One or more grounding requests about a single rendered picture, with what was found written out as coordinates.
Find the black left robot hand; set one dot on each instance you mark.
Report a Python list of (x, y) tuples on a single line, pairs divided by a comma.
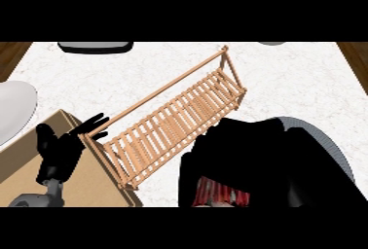
[(60, 155)]

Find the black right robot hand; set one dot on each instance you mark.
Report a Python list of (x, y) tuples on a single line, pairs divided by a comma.
[(268, 162)]

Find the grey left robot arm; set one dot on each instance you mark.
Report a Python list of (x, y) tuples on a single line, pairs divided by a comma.
[(44, 198)]

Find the red wrapper cupcake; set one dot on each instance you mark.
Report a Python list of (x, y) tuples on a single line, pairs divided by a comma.
[(221, 194)]

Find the grey round placemat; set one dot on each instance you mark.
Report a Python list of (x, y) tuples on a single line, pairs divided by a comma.
[(330, 142)]

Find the wooden slatted tiered shelf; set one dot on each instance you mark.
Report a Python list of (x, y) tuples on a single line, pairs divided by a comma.
[(168, 126)]

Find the white plate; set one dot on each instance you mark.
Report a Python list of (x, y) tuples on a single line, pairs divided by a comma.
[(14, 110)]

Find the dark grey appliance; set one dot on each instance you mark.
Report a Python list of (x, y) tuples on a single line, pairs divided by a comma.
[(95, 47)]

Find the small grey round object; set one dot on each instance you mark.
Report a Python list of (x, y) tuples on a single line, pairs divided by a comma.
[(273, 42)]

